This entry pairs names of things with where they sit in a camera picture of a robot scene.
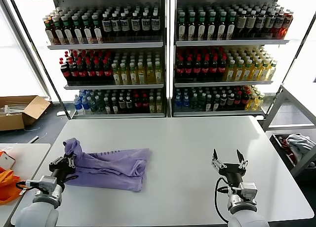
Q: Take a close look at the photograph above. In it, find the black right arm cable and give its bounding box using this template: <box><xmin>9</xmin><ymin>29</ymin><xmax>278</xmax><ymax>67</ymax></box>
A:
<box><xmin>214</xmin><ymin>177</ymin><xmax>232</xmax><ymax>224</ymax></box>

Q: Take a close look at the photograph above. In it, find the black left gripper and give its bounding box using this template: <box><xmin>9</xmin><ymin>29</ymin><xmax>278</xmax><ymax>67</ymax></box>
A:
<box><xmin>48</xmin><ymin>154</ymin><xmax>76</xmax><ymax>183</ymax></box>

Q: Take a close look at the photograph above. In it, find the dark bottle beige label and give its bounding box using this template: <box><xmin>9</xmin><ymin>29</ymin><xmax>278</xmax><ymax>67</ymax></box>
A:
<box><xmin>246</xmin><ymin>10</ymin><xmax>257</xmax><ymax>39</ymax></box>
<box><xmin>236</xmin><ymin>10</ymin><xmax>247</xmax><ymax>39</ymax></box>

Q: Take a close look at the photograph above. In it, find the white side table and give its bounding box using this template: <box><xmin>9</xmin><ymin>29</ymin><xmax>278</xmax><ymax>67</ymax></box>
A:
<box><xmin>0</xmin><ymin>143</ymin><xmax>51</xmax><ymax>227</ymax></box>

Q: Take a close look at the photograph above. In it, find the black slanted window bar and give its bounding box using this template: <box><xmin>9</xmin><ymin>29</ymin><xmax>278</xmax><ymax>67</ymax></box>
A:
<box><xmin>6</xmin><ymin>0</ymin><xmax>71</xmax><ymax>119</ymax></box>

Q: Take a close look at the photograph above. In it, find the grey metal frame table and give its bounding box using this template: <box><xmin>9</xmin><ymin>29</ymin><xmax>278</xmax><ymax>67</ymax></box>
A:
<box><xmin>261</xmin><ymin>84</ymin><xmax>316</xmax><ymax>178</ymax></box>

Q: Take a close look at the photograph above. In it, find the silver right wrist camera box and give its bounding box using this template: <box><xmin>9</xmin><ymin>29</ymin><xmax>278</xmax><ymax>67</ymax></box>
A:
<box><xmin>238</xmin><ymin>182</ymin><xmax>259</xmax><ymax>203</ymax></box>

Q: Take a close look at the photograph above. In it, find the orange fabric bag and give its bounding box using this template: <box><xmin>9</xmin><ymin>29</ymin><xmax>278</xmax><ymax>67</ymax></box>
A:
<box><xmin>0</xmin><ymin>149</ymin><xmax>29</xmax><ymax>205</ymax></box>

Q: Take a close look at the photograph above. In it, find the amber tea bottle white label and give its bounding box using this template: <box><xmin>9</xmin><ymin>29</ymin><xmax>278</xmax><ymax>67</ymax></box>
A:
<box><xmin>44</xmin><ymin>18</ymin><xmax>57</xmax><ymax>45</ymax></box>

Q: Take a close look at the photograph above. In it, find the red crumpled garment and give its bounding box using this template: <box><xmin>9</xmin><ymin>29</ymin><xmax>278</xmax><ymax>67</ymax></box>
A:
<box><xmin>277</xmin><ymin>135</ymin><xmax>297</xmax><ymax>163</ymax></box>

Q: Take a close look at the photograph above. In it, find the grey metal shelf rack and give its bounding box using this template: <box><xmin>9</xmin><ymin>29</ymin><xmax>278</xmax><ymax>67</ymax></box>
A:
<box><xmin>27</xmin><ymin>0</ymin><xmax>171</xmax><ymax>120</ymax></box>
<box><xmin>170</xmin><ymin>0</ymin><xmax>291</xmax><ymax>118</ymax></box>

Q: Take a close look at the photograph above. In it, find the red tea bottle white cap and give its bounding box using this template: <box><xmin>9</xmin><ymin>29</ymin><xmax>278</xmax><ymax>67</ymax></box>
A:
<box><xmin>281</xmin><ymin>11</ymin><xmax>294</xmax><ymax>39</ymax></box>
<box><xmin>273</xmin><ymin>10</ymin><xmax>284</xmax><ymax>39</ymax></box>

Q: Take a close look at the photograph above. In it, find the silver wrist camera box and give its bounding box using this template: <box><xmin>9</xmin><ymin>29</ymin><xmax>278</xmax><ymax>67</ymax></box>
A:
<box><xmin>238</xmin><ymin>182</ymin><xmax>259</xmax><ymax>203</ymax></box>
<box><xmin>37</xmin><ymin>175</ymin><xmax>58</xmax><ymax>190</ymax></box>

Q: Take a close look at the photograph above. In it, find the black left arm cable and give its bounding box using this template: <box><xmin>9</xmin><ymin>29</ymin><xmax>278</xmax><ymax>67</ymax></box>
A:
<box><xmin>15</xmin><ymin>180</ymin><xmax>28</xmax><ymax>195</ymax></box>

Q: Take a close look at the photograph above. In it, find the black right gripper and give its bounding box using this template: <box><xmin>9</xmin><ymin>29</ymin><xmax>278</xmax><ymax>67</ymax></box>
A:
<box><xmin>211</xmin><ymin>149</ymin><xmax>249</xmax><ymax>188</ymax></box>

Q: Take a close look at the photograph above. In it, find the brown cardboard box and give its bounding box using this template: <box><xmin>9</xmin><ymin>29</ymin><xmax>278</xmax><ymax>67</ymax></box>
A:
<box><xmin>0</xmin><ymin>95</ymin><xmax>51</xmax><ymax>132</ymax></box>

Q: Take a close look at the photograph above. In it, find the small white box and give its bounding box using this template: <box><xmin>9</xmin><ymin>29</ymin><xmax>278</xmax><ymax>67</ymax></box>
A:
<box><xmin>0</xmin><ymin>152</ymin><xmax>15</xmax><ymax>170</ymax></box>

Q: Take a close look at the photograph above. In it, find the green tinted bottle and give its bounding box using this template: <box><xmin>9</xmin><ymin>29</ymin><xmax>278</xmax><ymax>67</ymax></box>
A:
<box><xmin>197</xmin><ymin>93</ymin><xmax>206</xmax><ymax>111</ymax></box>
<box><xmin>89</xmin><ymin>96</ymin><xmax>99</xmax><ymax>114</ymax></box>
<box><xmin>190</xmin><ymin>93</ymin><xmax>198</xmax><ymax>111</ymax></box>

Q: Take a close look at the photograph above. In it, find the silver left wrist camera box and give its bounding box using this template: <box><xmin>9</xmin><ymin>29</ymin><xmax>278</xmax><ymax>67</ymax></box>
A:
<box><xmin>37</xmin><ymin>175</ymin><xmax>58</xmax><ymax>190</ymax></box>

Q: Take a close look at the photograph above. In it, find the grey crumpled garment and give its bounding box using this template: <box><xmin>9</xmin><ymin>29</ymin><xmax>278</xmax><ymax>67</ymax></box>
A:
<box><xmin>285</xmin><ymin>133</ymin><xmax>316</xmax><ymax>161</ymax></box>

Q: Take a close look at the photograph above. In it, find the cola bottle red cap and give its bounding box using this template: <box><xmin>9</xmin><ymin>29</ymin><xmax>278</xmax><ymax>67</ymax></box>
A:
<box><xmin>241</xmin><ymin>90</ymin><xmax>249</xmax><ymax>110</ymax></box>
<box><xmin>200</xmin><ymin>55</ymin><xmax>210</xmax><ymax>81</ymax></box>
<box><xmin>69</xmin><ymin>59</ymin><xmax>79</xmax><ymax>84</ymax></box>
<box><xmin>209</xmin><ymin>55</ymin><xmax>218</xmax><ymax>81</ymax></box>
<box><xmin>102</xmin><ymin>59</ymin><xmax>112</xmax><ymax>84</ymax></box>
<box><xmin>184</xmin><ymin>56</ymin><xmax>194</xmax><ymax>81</ymax></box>
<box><xmin>234</xmin><ymin>91</ymin><xmax>242</xmax><ymax>110</ymax></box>
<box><xmin>60</xmin><ymin>59</ymin><xmax>71</xmax><ymax>84</ymax></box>
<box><xmin>141</xmin><ymin>95</ymin><xmax>149</xmax><ymax>114</ymax></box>
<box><xmin>133</xmin><ymin>95</ymin><xmax>142</xmax><ymax>114</ymax></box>
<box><xmin>85</xmin><ymin>59</ymin><xmax>95</xmax><ymax>84</ymax></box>
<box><xmin>217</xmin><ymin>55</ymin><xmax>227</xmax><ymax>80</ymax></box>
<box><xmin>77</xmin><ymin>59</ymin><xmax>87</xmax><ymax>84</ymax></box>
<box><xmin>175</xmin><ymin>56</ymin><xmax>185</xmax><ymax>81</ymax></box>
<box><xmin>94</xmin><ymin>59</ymin><xmax>103</xmax><ymax>84</ymax></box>
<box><xmin>192</xmin><ymin>56</ymin><xmax>202</xmax><ymax>81</ymax></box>

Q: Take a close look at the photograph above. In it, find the dark bottle blue white label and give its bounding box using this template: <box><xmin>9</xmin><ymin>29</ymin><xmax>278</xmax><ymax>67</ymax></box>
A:
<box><xmin>120</xmin><ymin>11</ymin><xmax>130</xmax><ymax>42</ymax></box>
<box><xmin>255</xmin><ymin>10</ymin><xmax>266</xmax><ymax>39</ymax></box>
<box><xmin>265</xmin><ymin>10</ymin><xmax>276</xmax><ymax>38</ymax></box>
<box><xmin>101</xmin><ymin>12</ymin><xmax>112</xmax><ymax>42</ymax></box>
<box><xmin>140</xmin><ymin>11</ymin><xmax>151</xmax><ymax>41</ymax></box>
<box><xmin>111</xmin><ymin>12</ymin><xmax>121</xmax><ymax>42</ymax></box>
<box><xmin>130</xmin><ymin>11</ymin><xmax>141</xmax><ymax>41</ymax></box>
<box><xmin>150</xmin><ymin>10</ymin><xmax>160</xmax><ymax>41</ymax></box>

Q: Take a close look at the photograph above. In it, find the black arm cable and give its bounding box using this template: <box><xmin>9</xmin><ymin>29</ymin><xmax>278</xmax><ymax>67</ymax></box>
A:
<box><xmin>214</xmin><ymin>177</ymin><xmax>232</xmax><ymax>224</ymax></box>
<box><xmin>15</xmin><ymin>180</ymin><xmax>28</xmax><ymax>195</ymax></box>

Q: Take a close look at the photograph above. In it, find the purple t-shirt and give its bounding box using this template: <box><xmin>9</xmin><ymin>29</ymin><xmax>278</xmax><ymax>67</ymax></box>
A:
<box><xmin>63</xmin><ymin>137</ymin><xmax>152</xmax><ymax>193</ymax></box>

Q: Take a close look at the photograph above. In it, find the dark bottle grey label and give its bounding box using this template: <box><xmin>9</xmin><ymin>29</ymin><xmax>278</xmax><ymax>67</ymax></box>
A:
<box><xmin>125</xmin><ymin>96</ymin><xmax>133</xmax><ymax>114</ymax></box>
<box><xmin>227</xmin><ymin>92</ymin><xmax>235</xmax><ymax>110</ymax></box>
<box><xmin>220</xmin><ymin>93</ymin><xmax>228</xmax><ymax>111</ymax></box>
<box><xmin>118</xmin><ymin>96</ymin><xmax>126</xmax><ymax>114</ymax></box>

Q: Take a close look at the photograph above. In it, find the black plastic bin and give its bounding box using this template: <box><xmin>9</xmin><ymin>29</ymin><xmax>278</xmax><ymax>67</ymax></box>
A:
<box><xmin>269</xmin><ymin>133</ymin><xmax>316</xmax><ymax>181</ymax></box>

